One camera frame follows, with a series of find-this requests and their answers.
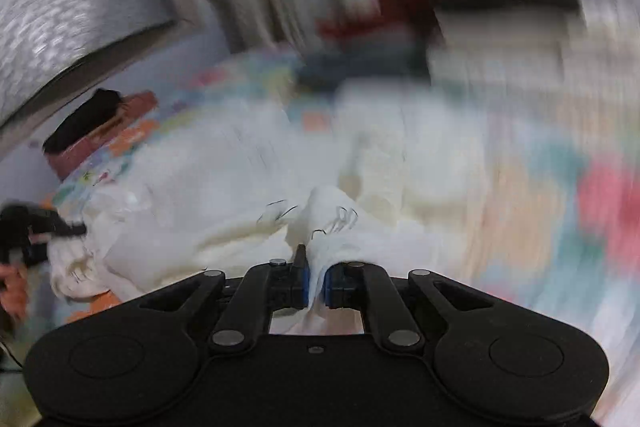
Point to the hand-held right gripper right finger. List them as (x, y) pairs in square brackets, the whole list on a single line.
[(328, 287)]

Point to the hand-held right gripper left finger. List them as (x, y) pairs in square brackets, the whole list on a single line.
[(301, 279)]

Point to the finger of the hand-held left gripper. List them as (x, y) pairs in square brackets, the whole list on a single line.
[(62, 226)]

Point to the white bow-print garment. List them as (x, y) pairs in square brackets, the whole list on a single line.
[(210, 227)]

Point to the person's left hand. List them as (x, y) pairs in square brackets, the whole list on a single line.
[(12, 289)]

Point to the black folded cloth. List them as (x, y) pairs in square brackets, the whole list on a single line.
[(85, 119)]

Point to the brown case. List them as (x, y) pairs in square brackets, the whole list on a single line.
[(137, 107)]

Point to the dark blue-grey folded garment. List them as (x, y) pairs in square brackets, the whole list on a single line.
[(360, 62)]

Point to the floral blanket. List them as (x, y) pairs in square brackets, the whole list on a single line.
[(550, 207)]

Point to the red folded garment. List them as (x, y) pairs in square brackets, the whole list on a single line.
[(350, 27)]

